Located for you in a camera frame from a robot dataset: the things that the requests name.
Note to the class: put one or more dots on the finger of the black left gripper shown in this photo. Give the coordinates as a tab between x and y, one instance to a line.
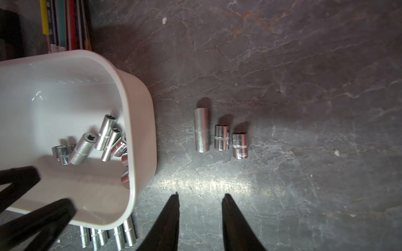
19	181
45	223

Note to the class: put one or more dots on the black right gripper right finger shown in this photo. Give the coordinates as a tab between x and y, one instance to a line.
237	234

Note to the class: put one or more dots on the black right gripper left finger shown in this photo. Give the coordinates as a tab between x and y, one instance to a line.
164	234

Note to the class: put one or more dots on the short chrome socket end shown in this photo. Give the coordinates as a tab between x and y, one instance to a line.
240	145

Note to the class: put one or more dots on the short chrome socket row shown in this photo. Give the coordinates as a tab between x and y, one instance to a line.
222	137

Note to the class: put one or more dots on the large chrome socket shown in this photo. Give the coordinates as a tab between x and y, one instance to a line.
83	148

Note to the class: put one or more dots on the white plastic storage box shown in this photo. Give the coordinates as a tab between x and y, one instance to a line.
54	99

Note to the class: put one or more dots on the bundle of coloured pencils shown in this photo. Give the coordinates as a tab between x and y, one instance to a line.
65	25

